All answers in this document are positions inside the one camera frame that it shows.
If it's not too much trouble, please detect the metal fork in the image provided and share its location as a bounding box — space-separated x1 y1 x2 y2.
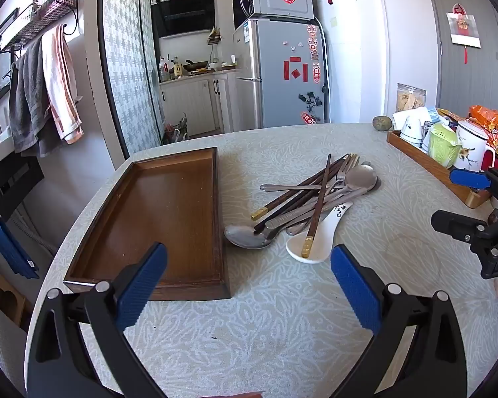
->
299 153 360 225
288 154 351 233

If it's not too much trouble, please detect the white lidded mug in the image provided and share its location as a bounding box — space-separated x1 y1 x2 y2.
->
456 120 496 171

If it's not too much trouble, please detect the cabbage shaped pot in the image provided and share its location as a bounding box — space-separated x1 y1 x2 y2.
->
427 123 463 168

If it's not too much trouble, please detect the pink striped towel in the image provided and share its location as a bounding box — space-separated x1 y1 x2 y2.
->
41 25 84 145

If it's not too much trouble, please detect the black range hood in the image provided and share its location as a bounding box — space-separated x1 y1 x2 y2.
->
150 0 215 39

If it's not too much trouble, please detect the black wire wall shelf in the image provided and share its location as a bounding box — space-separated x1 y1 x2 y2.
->
0 0 81 54

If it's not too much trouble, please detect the dark wooden chopstick gold tip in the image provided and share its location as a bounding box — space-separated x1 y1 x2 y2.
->
274 158 344 200
254 166 351 233
301 153 333 258
250 160 346 221

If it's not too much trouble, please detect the orange snack bag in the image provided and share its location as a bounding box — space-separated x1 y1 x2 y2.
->
468 105 498 150

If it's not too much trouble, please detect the white cup with dark print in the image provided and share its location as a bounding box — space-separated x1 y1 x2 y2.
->
399 115 425 144

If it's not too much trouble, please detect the long wooden cup tray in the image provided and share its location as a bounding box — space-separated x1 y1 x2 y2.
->
387 130 492 209

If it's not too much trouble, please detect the brown wooden tray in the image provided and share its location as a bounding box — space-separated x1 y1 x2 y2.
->
63 146 232 301

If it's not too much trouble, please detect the black framed mirror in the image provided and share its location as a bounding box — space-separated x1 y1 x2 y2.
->
0 8 21 104

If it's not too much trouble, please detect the silver fridge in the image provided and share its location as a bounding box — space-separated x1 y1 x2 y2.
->
234 17 330 133

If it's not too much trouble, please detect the metal knife textured handle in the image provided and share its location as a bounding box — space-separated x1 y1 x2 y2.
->
266 186 372 230

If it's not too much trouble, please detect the white kitchen cabinet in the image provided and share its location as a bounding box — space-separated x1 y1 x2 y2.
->
160 70 239 137

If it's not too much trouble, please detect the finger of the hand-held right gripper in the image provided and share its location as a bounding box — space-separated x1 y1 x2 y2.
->
449 167 498 207
431 209 498 258

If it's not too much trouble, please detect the white ceramic spoon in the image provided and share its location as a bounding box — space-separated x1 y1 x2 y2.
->
286 202 353 264

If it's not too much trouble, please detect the clear jar of snacks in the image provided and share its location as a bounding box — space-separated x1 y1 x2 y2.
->
396 83 427 113

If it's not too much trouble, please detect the grey towel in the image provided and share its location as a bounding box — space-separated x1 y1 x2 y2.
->
8 37 56 158

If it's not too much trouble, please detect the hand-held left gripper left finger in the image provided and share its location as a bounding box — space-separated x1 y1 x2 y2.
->
27 241 169 398

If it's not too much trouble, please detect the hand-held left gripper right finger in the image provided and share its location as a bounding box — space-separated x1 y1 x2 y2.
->
330 244 468 398

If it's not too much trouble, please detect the metal spoon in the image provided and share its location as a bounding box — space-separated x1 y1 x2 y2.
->
260 176 382 195
224 188 374 250
286 164 378 235

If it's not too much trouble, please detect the silver microwave oven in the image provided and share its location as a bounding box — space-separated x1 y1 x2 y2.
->
232 0 315 31

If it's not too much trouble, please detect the patterned sliding door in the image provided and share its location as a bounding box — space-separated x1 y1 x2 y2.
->
97 0 167 160

